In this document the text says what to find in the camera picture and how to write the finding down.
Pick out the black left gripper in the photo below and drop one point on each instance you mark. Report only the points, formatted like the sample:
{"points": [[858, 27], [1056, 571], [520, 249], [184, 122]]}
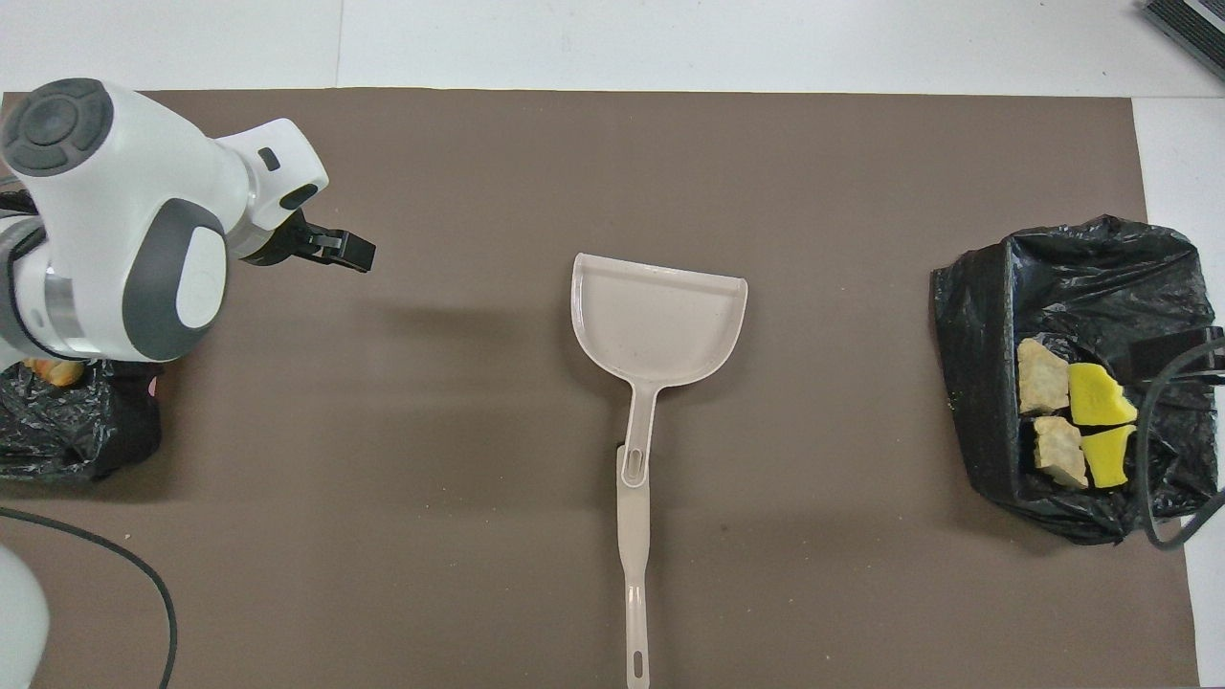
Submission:
{"points": [[287, 239]]}

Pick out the grey ribbed object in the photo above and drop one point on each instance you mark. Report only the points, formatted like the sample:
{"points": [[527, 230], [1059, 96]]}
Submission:
{"points": [[1191, 24]]}

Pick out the brown table mat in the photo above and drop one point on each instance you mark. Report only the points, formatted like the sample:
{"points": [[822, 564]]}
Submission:
{"points": [[612, 172]]}

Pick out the croissant bread piece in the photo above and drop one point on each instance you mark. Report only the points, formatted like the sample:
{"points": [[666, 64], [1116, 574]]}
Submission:
{"points": [[55, 371], [1060, 450], [1043, 378]]}

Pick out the black trash bag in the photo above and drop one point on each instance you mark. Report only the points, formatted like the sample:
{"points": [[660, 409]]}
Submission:
{"points": [[67, 421], [986, 364]]}

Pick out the beige hand brush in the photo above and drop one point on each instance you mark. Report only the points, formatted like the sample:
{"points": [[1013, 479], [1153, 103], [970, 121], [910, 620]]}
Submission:
{"points": [[633, 555]]}

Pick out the beige plastic dustpan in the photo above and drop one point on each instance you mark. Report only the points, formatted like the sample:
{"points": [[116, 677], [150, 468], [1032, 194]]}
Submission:
{"points": [[651, 325]]}

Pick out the yellow green sponge piece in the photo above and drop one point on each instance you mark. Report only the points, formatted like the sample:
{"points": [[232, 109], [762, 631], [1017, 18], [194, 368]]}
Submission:
{"points": [[1099, 394]]}

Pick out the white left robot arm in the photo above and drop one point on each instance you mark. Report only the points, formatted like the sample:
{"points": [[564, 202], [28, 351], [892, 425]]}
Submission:
{"points": [[124, 220]]}

